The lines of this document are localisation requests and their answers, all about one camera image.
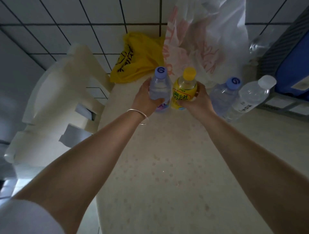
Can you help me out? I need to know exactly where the person's right hand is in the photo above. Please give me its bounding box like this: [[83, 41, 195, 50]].
[[177, 82, 217, 121]]

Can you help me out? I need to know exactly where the person's left hand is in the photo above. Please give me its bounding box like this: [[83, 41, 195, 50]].
[[131, 77, 166, 119]]

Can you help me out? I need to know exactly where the yellow drink bottle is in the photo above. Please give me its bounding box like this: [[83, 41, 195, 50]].
[[170, 67, 198, 111]]

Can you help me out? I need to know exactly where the purple cap water bottle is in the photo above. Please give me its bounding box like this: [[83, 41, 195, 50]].
[[210, 77, 242, 117], [148, 67, 172, 113]]

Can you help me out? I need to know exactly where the person's left forearm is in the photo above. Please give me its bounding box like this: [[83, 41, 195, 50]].
[[12, 110, 148, 234]]

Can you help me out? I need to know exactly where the person's right forearm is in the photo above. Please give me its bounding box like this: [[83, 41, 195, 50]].
[[201, 111, 309, 234]]

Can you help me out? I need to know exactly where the yellow plastic bag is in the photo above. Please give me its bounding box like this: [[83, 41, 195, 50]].
[[110, 32, 166, 84]]

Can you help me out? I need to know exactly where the white plastic bag red print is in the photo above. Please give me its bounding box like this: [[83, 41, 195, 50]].
[[163, 0, 250, 83]]

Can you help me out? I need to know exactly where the white cap clear bottle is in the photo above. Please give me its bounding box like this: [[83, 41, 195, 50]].
[[226, 75, 277, 122]]

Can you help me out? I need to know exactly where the clear empty plastic bottle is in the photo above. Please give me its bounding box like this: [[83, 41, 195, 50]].
[[249, 34, 276, 64]]

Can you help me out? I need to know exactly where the white plastic chair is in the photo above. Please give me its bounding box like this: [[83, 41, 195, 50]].
[[4, 43, 115, 179]]

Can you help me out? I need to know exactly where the blue case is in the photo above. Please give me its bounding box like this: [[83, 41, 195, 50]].
[[274, 31, 309, 102]]

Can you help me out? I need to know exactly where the white sleeve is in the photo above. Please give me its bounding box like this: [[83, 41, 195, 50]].
[[0, 199, 66, 234]]

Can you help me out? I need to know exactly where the silver bracelet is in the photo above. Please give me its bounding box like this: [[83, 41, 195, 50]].
[[127, 109, 149, 125]]

